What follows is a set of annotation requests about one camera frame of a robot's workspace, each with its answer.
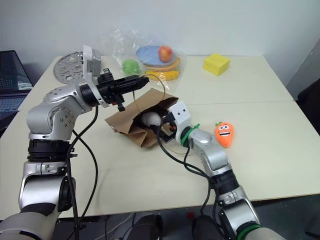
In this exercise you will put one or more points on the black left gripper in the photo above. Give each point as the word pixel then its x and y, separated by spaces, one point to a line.
pixel 108 88

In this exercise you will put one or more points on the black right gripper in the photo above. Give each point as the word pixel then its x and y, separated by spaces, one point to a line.
pixel 172 125

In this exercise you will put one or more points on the white plush toy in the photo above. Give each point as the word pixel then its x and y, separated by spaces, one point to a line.
pixel 150 118

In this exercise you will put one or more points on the brown paper bag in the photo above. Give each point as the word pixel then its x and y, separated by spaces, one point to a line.
pixel 141 120

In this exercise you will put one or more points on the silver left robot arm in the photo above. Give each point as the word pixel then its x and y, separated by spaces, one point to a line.
pixel 53 120

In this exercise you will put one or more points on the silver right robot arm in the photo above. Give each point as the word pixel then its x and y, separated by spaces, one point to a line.
pixel 225 175

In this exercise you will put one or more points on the clear plastic bag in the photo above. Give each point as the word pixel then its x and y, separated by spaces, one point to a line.
pixel 142 57

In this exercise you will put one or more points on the orange carrot plush toy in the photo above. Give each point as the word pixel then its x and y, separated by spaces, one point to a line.
pixel 224 133

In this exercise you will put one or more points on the yellow cheese plush toy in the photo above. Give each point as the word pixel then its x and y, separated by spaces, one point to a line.
pixel 216 64

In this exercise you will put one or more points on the green toy fruit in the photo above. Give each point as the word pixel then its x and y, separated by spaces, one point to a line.
pixel 130 66

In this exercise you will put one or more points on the yellow toy banana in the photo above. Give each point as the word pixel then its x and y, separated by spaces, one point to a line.
pixel 163 74

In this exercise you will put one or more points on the blue plate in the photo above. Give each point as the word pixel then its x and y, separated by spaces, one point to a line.
pixel 152 55

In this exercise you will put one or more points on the orange plate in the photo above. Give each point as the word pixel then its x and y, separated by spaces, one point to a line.
pixel 165 65

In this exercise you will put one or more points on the red yellow toy apple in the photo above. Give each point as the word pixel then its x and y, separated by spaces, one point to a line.
pixel 165 53

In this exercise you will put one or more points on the silver round perforated disc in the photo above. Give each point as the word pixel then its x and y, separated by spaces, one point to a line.
pixel 68 69

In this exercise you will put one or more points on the dark rounded shape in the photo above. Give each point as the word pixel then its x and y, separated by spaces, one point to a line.
pixel 147 227
pixel 206 228

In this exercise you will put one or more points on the dark laptop computer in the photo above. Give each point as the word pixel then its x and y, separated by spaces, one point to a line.
pixel 12 81

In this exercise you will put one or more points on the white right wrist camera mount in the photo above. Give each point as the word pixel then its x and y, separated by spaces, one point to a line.
pixel 180 117

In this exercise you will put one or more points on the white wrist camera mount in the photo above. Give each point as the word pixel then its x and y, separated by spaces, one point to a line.
pixel 90 65
pixel 180 117

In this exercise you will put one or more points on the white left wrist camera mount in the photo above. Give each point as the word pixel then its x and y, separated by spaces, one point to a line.
pixel 90 65

